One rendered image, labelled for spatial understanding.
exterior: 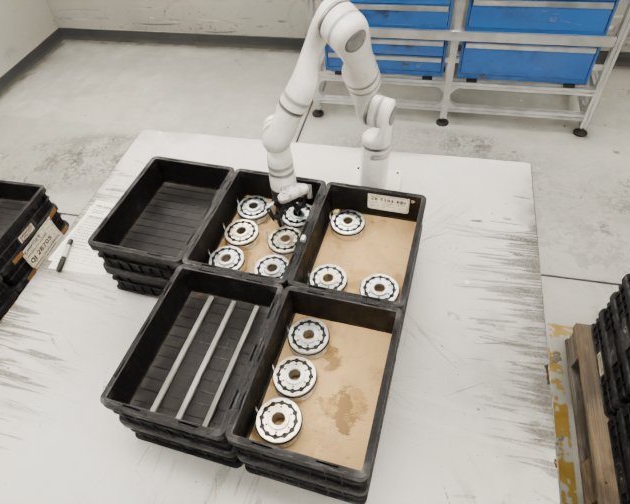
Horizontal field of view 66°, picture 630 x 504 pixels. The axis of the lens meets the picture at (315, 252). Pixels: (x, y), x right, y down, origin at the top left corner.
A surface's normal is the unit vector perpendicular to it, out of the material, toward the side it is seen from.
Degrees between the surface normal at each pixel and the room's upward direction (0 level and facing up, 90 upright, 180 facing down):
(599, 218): 0
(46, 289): 0
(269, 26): 90
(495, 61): 90
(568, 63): 90
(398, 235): 0
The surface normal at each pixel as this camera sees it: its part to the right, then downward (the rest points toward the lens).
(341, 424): -0.07, -0.64
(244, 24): -0.22, 0.76
